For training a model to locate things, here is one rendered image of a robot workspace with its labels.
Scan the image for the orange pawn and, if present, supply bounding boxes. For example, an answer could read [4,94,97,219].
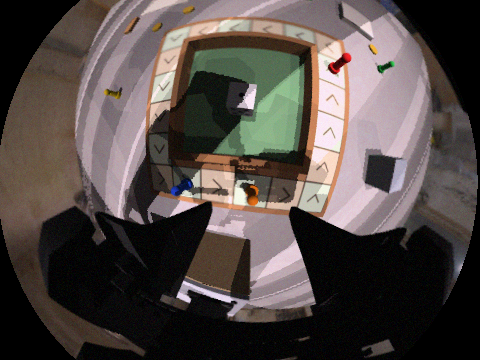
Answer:
[245,184,259,207]

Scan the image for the red pawn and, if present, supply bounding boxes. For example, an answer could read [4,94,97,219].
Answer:
[328,52,352,75]

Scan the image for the yellow game pawn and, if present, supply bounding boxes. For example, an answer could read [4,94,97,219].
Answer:
[104,88,121,99]

